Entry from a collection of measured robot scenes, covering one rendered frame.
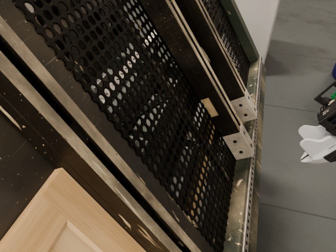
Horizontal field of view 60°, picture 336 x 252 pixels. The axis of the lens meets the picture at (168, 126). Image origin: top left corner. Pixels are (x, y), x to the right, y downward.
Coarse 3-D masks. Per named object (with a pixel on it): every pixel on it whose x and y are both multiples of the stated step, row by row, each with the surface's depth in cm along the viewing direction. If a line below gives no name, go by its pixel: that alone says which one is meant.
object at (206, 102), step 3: (201, 99) 100; (204, 99) 99; (207, 99) 99; (204, 102) 100; (207, 102) 100; (210, 102) 99; (204, 105) 101; (207, 105) 100; (210, 105) 100; (207, 108) 101; (210, 108) 101; (213, 108) 101; (210, 111) 102; (213, 111) 101; (216, 111) 101; (210, 114) 102; (213, 114) 102; (216, 114) 102
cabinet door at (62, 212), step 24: (48, 192) 43; (72, 192) 46; (24, 216) 39; (48, 216) 42; (72, 216) 45; (96, 216) 49; (0, 240) 38; (24, 240) 38; (48, 240) 41; (72, 240) 44; (96, 240) 48; (120, 240) 52
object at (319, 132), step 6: (306, 126) 52; (312, 126) 52; (318, 126) 51; (300, 132) 53; (306, 132) 53; (312, 132) 52; (318, 132) 52; (324, 132) 52; (312, 138) 53; (318, 138) 53
